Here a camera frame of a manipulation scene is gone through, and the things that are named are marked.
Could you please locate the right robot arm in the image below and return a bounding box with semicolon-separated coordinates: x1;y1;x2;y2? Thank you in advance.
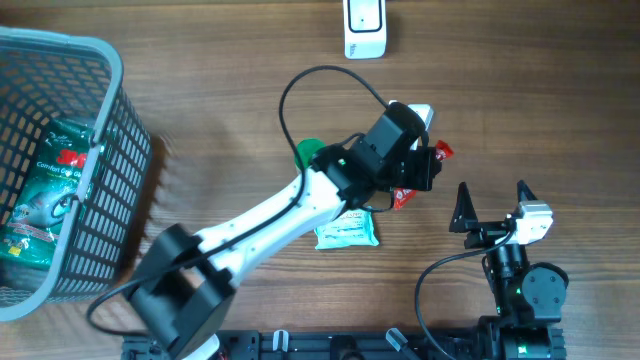
449;181;569;360

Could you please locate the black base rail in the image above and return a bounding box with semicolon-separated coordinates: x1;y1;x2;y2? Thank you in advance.
122;327;481;360

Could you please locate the grey plastic basket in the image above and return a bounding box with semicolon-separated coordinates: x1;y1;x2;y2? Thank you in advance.
1;27;152;322

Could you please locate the red snack packet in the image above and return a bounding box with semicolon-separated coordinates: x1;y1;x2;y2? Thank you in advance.
393;140;454;210

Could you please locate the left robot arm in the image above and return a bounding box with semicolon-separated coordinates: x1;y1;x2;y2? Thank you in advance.
125;101;441;359

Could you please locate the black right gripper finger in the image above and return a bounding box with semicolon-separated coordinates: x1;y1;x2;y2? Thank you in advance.
449;182;478;233
517;180;537;202

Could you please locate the teal wet wipes pack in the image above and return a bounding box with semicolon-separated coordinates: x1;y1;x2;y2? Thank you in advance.
314;210;379;250

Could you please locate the green lid jar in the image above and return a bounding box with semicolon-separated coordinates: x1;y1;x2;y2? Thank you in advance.
294;138;326;172

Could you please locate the white barcode scanner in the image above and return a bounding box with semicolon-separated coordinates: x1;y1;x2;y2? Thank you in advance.
343;0;387;60

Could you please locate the green 3M gloves package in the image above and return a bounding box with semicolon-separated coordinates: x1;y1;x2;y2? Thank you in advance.
1;119;93;269

